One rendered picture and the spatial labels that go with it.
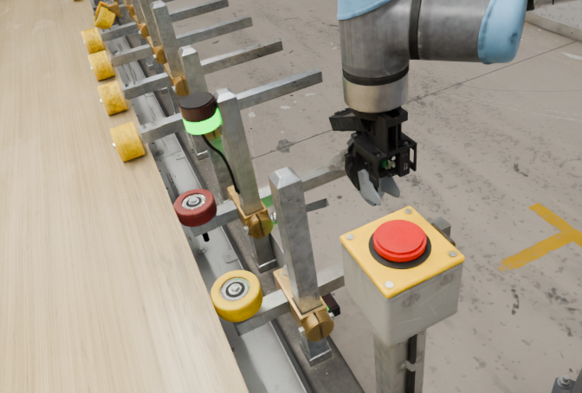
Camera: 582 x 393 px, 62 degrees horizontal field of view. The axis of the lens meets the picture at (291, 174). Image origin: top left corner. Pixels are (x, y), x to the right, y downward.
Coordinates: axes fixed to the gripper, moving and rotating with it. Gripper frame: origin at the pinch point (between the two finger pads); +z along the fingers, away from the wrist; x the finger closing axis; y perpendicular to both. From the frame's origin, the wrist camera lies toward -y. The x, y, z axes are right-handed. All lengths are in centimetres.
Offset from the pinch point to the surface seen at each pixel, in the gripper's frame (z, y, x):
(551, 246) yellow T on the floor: 95, -28, 98
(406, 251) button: -28.1, 33.7, -18.3
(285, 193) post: -15.3, 7.9, -18.0
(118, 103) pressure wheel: 1, -69, -33
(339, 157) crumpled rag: 7.6, -22.1, 6.0
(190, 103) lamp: -18.4, -18.3, -22.4
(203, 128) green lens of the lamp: -14.5, -16.0, -22.0
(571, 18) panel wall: 82, -154, 253
